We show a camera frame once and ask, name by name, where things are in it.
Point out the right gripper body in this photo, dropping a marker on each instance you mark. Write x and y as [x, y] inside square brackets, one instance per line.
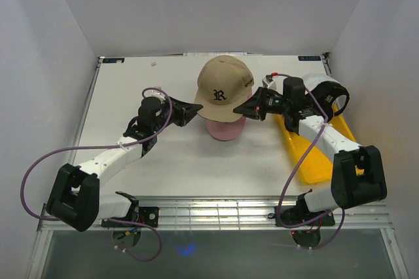
[270, 105]

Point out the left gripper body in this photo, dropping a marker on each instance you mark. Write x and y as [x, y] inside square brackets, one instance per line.
[177, 115]

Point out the pink cap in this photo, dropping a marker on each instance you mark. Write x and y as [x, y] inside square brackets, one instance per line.
[226, 131]

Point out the beige cap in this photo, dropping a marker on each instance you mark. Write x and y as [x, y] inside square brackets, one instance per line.
[224, 83]

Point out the black cap white logo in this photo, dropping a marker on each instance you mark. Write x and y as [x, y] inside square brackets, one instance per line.
[327, 93]

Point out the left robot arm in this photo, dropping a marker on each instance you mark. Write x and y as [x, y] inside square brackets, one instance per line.
[76, 197]

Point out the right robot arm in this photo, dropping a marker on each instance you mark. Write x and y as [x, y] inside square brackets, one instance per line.
[306, 106]

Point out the yellow plastic tray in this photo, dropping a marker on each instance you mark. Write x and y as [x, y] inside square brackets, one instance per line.
[314, 154]

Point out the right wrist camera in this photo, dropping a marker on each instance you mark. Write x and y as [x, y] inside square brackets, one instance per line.
[269, 82]

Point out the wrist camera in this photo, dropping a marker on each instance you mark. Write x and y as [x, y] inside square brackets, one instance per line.
[157, 94]
[269, 82]

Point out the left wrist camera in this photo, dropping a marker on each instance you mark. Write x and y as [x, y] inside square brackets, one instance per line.
[157, 94]

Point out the aluminium table rail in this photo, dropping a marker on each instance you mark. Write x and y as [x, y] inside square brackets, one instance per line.
[245, 214]

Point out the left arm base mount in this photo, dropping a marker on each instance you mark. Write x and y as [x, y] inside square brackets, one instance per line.
[148, 215]

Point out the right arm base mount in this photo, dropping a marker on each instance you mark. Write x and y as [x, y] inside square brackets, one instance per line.
[291, 216]

